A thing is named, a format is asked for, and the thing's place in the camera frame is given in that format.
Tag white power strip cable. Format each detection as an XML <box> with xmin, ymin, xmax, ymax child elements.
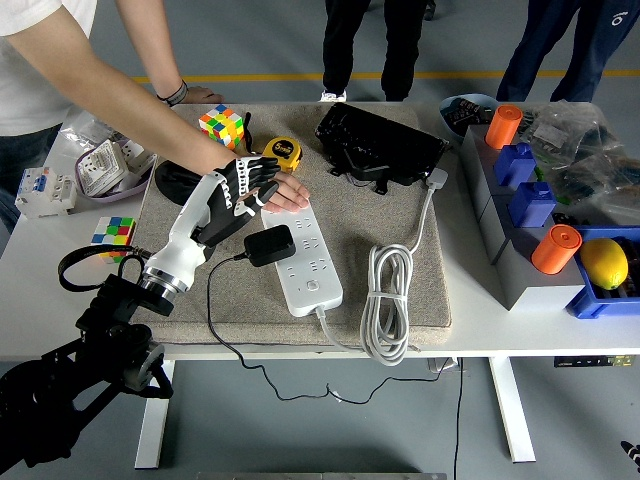
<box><xmin>313</xmin><ymin>167</ymin><xmax>450</xmax><ymax>370</ymax></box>

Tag black wrapped device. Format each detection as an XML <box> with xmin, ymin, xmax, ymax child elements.
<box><xmin>314</xmin><ymin>102</ymin><xmax>450</xmax><ymax>196</ymax></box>

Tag black power adapter plug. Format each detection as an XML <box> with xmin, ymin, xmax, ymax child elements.
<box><xmin>243</xmin><ymin>224</ymin><xmax>296</xmax><ymax>268</ymax></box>

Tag clear bag of screws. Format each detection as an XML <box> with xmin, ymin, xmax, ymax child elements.
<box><xmin>59</xmin><ymin>112</ymin><xmax>131</xmax><ymax>151</ymax></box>

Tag white table leg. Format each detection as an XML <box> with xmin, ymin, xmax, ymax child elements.
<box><xmin>487</xmin><ymin>357</ymin><xmax>537</xmax><ymax>464</ymax></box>
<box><xmin>133</xmin><ymin>359</ymin><xmax>176</xmax><ymax>470</ymax></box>

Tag black table control panel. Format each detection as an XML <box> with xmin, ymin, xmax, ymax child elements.
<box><xmin>553</xmin><ymin>354</ymin><xmax>639</xmax><ymax>370</ymax></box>

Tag yellow lemon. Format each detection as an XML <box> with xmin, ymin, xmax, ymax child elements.
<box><xmin>579</xmin><ymin>237</ymin><xmax>629</xmax><ymax>291</ymax></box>

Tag blue plastic block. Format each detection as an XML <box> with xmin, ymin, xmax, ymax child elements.
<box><xmin>493</xmin><ymin>142</ymin><xmax>538</xmax><ymax>190</ymax></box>
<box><xmin>507</xmin><ymin>180</ymin><xmax>558</xmax><ymax>230</ymax></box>

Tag black fabric pouch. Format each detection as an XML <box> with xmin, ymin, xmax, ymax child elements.
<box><xmin>154</xmin><ymin>160</ymin><xmax>206</xmax><ymax>204</ymax></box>

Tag person's right hand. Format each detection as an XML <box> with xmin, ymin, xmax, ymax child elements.
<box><xmin>264</xmin><ymin>172</ymin><xmax>311</xmax><ymax>214</ymax></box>

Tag clear bag of electronic parts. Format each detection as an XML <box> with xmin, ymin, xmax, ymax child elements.
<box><xmin>519</xmin><ymin>101</ymin><xmax>626</xmax><ymax>169</ymax></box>
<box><xmin>542</xmin><ymin>149</ymin><xmax>640</xmax><ymax>229</ymax></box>

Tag orange cylinder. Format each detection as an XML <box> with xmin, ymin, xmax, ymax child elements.
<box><xmin>484</xmin><ymin>103</ymin><xmax>524</xmax><ymax>151</ymax></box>
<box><xmin>530</xmin><ymin>224</ymin><xmax>584</xmax><ymax>276</ymax></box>

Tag black circuit boards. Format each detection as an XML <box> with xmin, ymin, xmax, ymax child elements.
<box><xmin>446</xmin><ymin>98</ymin><xmax>494</xmax><ymax>126</ymax></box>

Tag person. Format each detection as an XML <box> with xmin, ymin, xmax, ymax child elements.
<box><xmin>495</xmin><ymin>0</ymin><xmax>640</xmax><ymax>104</ymax></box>
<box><xmin>319</xmin><ymin>0</ymin><xmax>426</xmax><ymax>104</ymax></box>
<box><xmin>0</xmin><ymin>0</ymin><xmax>101</xmax><ymax>231</ymax></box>

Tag large white socket panel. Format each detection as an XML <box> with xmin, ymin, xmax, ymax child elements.
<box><xmin>77</xmin><ymin>139</ymin><xmax>129</xmax><ymax>197</ymax></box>

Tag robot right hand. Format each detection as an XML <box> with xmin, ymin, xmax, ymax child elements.
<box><xmin>619</xmin><ymin>439</ymin><xmax>640</xmax><ymax>469</ymax></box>

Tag black hanging cable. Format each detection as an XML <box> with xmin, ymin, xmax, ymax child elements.
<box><xmin>452</xmin><ymin>357</ymin><xmax>464</xmax><ymax>480</ymax></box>

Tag small white socket panel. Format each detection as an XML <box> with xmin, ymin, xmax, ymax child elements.
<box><xmin>119</xmin><ymin>137</ymin><xmax>159</xmax><ymax>174</ymax></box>

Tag white power strip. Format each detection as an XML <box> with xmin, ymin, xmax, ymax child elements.
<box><xmin>260</xmin><ymin>202</ymin><xmax>345</xmax><ymax>318</ymax></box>

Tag white circuit breaker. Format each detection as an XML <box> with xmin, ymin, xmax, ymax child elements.
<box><xmin>13</xmin><ymin>166</ymin><xmax>77</xmax><ymax>220</ymax></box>

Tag dark wristband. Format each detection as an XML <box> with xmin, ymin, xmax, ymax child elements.
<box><xmin>154</xmin><ymin>78</ymin><xmax>189</xmax><ymax>110</ymax></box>

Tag blue plastic bin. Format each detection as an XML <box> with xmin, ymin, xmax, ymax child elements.
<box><xmin>565</xmin><ymin>224</ymin><xmax>640</xmax><ymax>321</ymax></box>

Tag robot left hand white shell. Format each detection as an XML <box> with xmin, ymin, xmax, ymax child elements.
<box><xmin>144</xmin><ymin>155</ymin><xmax>282</xmax><ymax>291</ymax></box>

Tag light blue bowl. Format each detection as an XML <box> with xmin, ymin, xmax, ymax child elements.
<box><xmin>438</xmin><ymin>93</ymin><xmax>501</xmax><ymax>141</ymax></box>

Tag multicolour puzzle cube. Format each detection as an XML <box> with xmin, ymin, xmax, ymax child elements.
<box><xmin>198</xmin><ymin>103</ymin><xmax>245</xmax><ymax>150</ymax></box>
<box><xmin>90</xmin><ymin>216</ymin><xmax>137</xmax><ymax>262</ymax></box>

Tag grey box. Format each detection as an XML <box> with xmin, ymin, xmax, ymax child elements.
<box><xmin>477</xmin><ymin>192</ymin><xmax>587</xmax><ymax>312</ymax></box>
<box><xmin>458</xmin><ymin>123</ymin><xmax>521</xmax><ymax>221</ymax></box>

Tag person's left hand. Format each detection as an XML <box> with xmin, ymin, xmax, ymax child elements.
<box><xmin>169</xmin><ymin>84</ymin><xmax>225</xmax><ymax>106</ymax></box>

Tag large yellow tape measure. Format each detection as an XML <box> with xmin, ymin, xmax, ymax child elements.
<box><xmin>261</xmin><ymin>136</ymin><xmax>305</xmax><ymax>174</ymax></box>

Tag thin black adapter cord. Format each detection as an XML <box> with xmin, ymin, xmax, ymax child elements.
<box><xmin>205</xmin><ymin>252</ymin><xmax>446</xmax><ymax>405</ymax></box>

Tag small black parts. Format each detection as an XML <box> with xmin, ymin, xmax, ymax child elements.
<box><xmin>552</xmin><ymin>212</ymin><xmax>589</xmax><ymax>231</ymax></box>

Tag purple tray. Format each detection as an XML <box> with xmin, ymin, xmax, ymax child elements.
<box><xmin>73</xmin><ymin>142</ymin><xmax>154</xmax><ymax>201</ymax></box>

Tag grey-brown mat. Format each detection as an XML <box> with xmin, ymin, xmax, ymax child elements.
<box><xmin>122</xmin><ymin>102</ymin><xmax>454</xmax><ymax>349</ymax></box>

